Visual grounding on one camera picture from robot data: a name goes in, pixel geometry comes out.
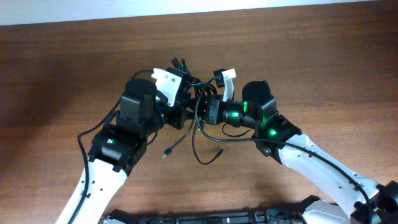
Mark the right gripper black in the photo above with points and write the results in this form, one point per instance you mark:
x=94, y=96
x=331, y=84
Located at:
x=214, y=114

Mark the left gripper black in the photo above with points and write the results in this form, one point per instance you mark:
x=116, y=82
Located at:
x=178, y=111

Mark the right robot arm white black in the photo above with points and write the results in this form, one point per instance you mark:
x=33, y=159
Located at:
x=357, y=198

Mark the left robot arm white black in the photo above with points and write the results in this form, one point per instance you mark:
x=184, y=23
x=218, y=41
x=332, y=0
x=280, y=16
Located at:
x=121, y=141

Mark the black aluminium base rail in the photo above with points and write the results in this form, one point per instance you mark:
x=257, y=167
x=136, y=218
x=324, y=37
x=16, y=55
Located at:
x=269, y=216

